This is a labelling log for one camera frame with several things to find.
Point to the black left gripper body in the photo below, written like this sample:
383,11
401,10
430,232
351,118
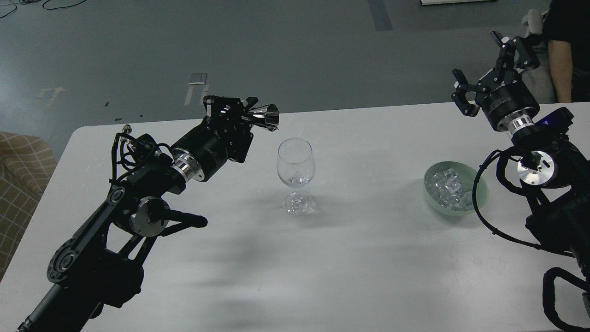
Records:
202,151

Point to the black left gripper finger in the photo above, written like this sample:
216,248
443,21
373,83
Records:
223,108
249,104

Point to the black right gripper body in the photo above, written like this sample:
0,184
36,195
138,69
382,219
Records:
503,99

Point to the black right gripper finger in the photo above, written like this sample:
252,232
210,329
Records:
459,96
516,52

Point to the steel cocktail jigger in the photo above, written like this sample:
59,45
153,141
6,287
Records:
266,117

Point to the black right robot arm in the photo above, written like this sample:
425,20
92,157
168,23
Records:
542,165

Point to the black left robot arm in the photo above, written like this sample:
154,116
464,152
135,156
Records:
102,262

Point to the clear wine glass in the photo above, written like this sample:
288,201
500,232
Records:
296,167

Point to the clear ice cubes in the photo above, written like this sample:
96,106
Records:
449,189

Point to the person in black shirt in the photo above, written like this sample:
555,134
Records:
563,76

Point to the green glass bowl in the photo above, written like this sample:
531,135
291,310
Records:
480,193

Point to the beige checkered sofa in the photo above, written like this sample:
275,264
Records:
26,167

